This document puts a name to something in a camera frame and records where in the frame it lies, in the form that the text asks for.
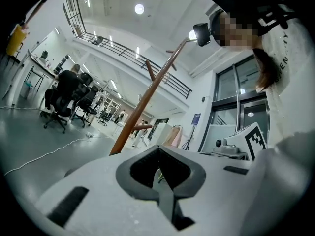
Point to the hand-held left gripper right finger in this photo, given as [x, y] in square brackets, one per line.
[194, 178]

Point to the person's white printed shirt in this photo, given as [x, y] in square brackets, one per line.
[292, 82]

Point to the black mesh office chair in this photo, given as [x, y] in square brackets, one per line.
[105, 115]
[64, 104]
[88, 102]

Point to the black framed glass door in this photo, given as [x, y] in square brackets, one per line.
[229, 99]

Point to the white cabinet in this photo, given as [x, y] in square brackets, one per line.
[160, 133]

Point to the yellow bag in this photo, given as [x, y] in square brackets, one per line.
[15, 39]

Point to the black tripod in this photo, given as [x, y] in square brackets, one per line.
[189, 139]

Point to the blue wall poster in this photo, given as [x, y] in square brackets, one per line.
[196, 118]

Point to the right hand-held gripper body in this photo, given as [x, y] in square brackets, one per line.
[242, 141]

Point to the person's head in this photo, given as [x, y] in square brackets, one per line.
[236, 33]

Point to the black head-worn camera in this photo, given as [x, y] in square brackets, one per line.
[202, 33]

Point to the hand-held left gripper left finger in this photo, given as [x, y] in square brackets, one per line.
[124, 176]

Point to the white desk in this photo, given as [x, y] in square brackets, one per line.
[40, 66]

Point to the black balcony railing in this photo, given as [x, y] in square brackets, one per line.
[137, 58]

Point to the pink garment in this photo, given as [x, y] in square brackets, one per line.
[173, 136]

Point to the white power strip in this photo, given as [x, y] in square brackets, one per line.
[89, 135]

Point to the round ceiling lamp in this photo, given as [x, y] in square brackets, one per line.
[192, 35]
[139, 8]

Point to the brown wooden coat rack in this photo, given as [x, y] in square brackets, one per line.
[147, 95]

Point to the white waste bin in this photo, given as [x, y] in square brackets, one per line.
[25, 90]

